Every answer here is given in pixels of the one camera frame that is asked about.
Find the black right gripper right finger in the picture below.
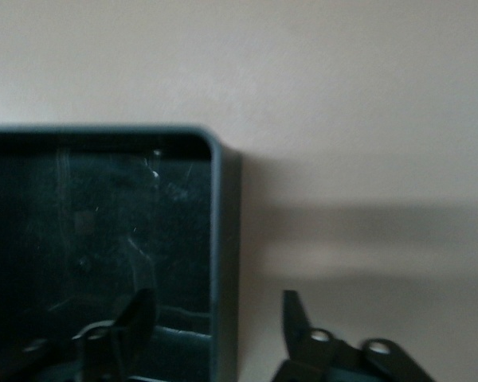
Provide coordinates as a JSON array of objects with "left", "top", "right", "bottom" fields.
[{"left": 268, "top": 289, "right": 437, "bottom": 382}]

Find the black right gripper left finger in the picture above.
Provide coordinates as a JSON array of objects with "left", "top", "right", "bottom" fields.
[{"left": 19, "top": 286, "right": 159, "bottom": 382}]

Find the black plastic tray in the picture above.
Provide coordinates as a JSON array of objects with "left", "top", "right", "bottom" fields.
[{"left": 0, "top": 123, "right": 244, "bottom": 382}]

